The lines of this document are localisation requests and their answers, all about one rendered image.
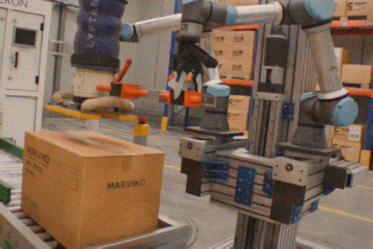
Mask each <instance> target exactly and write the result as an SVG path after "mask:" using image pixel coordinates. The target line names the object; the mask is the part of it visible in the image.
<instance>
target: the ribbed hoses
mask: <svg viewBox="0 0 373 249"><path fill-rule="evenodd" d="M52 98H53V101H54V102H55V103H56V105H57V106H60V105H61V106H62V101H63V100H69V99H70V100H73V92H56V93H54V94H53V96H52ZM97 107H120V108H119V109H118V111H119V113H129V112H130V111H132V109H133V107H134V105H133V103H132V102H131V101H129V100H127V99H117V98H116V99H115V98H110V97H102V98H96V99H90V100H86V101H84V102H83V104H82V106H81V108H80V111H81V112H90V111H91V109H94V108H97Z"/></svg>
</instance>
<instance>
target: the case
mask: <svg viewBox="0 0 373 249"><path fill-rule="evenodd" d="M164 159H165V152H161V151H158V150H155V149H153V148H147V147H143V146H140V145H137V144H135V143H132V142H125V141H123V140H119V139H117V138H115V137H110V136H108V135H105V134H99V133H97V132H49V131H25V137H24V147H23V166H22V192H21V209H22V210H23V211H24V212H26V213H27V215H29V216H30V217H31V218H32V219H33V220H34V221H35V222H36V223H37V224H39V225H40V226H41V227H42V228H43V229H45V230H46V231H47V233H49V234H51V235H52V236H53V238H55V239H57V240H58V242H59V243H61V244H63V245H64V247H65V248H67V249H78V248H82V247H89V246H93V245H95V244H97V245H98V244H101V243H103V242H112V241H115V240H118V239H121V238H126V237H131V236H135V235H141V234H143V233H147V232H152V231H157V224H158V217H159V210H160V202H161V188H162V174H163V167H164Z"/></svg>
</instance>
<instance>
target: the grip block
mask: <svg viewBox="0 0 373 249"><path fill-rule="evenodd" d="M132 87H134V88H139V87H140V85H135V84H128V83H120V82H111V91H110V94H109V95H110V97H120V98H126V99H138V98H139V97H136V96H131V94H128V93H125V89H126V88H132Z"/></svg>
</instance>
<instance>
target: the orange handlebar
mask: <svg viewBox="0 0 373 249"><path fill-rule="evenodd" d="M96 89H97V90H101V91H107V92H110V91H111V86H100V85H98V86H96ZM125 93H128V94H131V96H136V97H142V98H144V97H147V89H146V88H143V89H142V88H134V87H132V88H126V89H125ZM168 96H169V92H161V93H160V94H159V97H160V98H161V99H168ZM190 102H194V103H200V102H202V98H201V97H197V96H190Z"/></svg>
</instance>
